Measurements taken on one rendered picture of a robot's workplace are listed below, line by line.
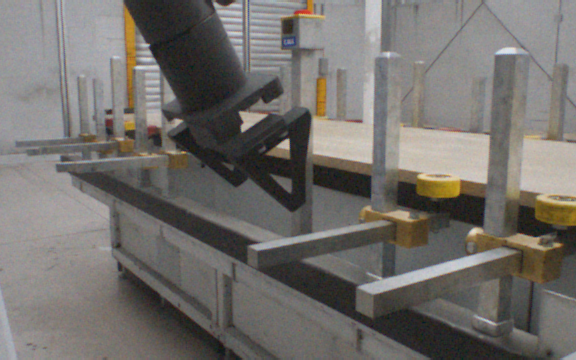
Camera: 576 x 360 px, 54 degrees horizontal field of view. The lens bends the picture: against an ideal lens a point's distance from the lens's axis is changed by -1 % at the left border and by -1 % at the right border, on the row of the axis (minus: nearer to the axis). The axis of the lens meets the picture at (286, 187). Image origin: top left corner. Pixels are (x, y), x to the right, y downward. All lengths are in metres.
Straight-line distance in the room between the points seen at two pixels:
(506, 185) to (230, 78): 0.55
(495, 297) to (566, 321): 0.12
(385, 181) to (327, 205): 0.51
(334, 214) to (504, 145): 0.73
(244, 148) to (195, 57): 0.08
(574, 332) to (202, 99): 0.62
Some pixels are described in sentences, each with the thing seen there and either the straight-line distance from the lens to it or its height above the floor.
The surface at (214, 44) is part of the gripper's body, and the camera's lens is 0.42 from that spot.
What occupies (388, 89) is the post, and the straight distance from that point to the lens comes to 1.03.
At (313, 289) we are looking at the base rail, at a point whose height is 0.65.
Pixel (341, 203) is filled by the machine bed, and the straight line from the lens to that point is 1.49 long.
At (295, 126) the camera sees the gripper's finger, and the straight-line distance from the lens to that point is 0.41.
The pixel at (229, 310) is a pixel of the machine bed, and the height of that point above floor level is 0.23.
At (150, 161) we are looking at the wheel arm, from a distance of 1.84.
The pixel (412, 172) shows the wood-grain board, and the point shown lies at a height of 0.90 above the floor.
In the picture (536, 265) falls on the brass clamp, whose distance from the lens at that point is 0.87.
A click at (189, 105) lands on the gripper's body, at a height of 1.07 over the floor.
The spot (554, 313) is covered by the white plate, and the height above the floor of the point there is 0.77.
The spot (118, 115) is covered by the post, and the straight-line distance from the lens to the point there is 2.36.
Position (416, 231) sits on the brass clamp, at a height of 0.83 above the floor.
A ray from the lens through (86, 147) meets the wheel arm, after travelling 2.29.
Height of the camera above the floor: 1.09
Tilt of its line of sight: 11 degrees down
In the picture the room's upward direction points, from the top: straight up
